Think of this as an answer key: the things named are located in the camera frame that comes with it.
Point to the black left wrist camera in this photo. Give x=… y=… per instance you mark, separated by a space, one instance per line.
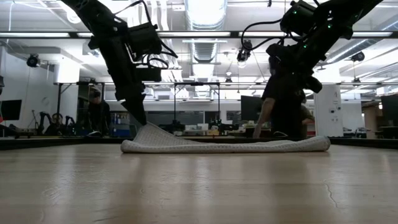
x=144 y=39

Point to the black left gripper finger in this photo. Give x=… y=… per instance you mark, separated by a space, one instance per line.
x=129 y=104
x=140 y=104

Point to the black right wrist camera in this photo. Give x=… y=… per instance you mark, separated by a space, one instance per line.
x=297 y=18

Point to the black background rig frame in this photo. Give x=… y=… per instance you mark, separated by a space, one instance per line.
x=59 y=99

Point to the blue storage cabinet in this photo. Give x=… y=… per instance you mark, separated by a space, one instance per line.
x=121 y=132

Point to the black computer monitor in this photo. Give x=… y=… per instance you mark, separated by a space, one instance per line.
x=390 y=109
x=250 y=109
x=11 y=109

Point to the black overhead light bar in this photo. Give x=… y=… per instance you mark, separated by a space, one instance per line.
x=234 y=34

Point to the grey waffle microfiber towel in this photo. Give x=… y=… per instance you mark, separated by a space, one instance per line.
x=217 y=147

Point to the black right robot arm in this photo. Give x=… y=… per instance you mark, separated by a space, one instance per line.
x=342 y=15

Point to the silver ceiling duct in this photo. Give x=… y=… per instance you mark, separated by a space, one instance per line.
x=205 y=18

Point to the black metal table frame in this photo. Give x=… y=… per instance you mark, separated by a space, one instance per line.
x=46 y=143

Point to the black background robot arm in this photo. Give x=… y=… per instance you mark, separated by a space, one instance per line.
x=224 y=127
x=174 y=127

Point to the black ceiling camera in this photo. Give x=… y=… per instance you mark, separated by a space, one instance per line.
x=32 y=61
x=242 y=56
x=358 y=57

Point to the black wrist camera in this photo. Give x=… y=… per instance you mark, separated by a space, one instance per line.
x=297 y=18
x=144 y=39

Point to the person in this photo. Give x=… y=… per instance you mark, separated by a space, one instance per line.
x=308 y=121
x=280 y=118
x=99 y=118
x=57 y=127

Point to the white pillar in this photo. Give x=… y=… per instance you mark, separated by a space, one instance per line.
x=329 y=112

